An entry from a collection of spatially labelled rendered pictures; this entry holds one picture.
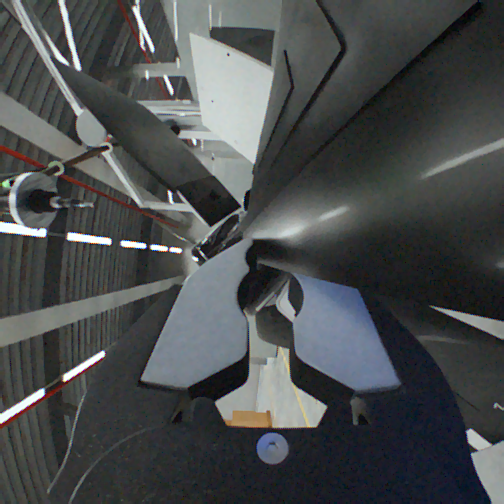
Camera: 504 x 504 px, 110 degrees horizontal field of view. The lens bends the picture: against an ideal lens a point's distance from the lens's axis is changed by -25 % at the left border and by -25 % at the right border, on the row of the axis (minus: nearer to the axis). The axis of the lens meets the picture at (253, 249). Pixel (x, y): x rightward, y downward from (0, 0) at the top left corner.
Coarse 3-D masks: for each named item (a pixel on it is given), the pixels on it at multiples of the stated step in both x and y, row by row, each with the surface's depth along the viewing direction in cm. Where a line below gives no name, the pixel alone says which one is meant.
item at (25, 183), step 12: (12, 180) 24; (24, 180) 21; (36, 180) 22; (48, 180) 24; (12, 192) 20; (24, 192) 21; (12, 204) 20; (24, 204) 21; (24, 216) 21; (36, 216) 23; (48, 216) 25; (36, 228) 23
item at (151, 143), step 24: (72, 72) 22; (96, 96) 24; (120, 96) 32; (120, 120) 26; (144, 120) 32; (120, 144) 24; (144, 144) 28; (168, 144) 33; (144, 168) 25; (168, 168) 29; (192, 168) 33
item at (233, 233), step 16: (224, 224) 29; (208, 240) 28; (224, 240) 27; (240, 240) 27; (192, 256) 31; (208, 256) 26; (256, 272) 26; (272, 272) 27; (256, 288) 26; (272, 288) 28; (256, 304) 27
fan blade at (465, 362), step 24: (408, 312) 20; (432, 312) 19; (432, 336) 19; (456, 336) 17; (480, 336) 16; (456, 360) 17; (480, 360) 16; (456, 384) 17; (480, 384) 15; (480, 408) 15; (480, 432) 15
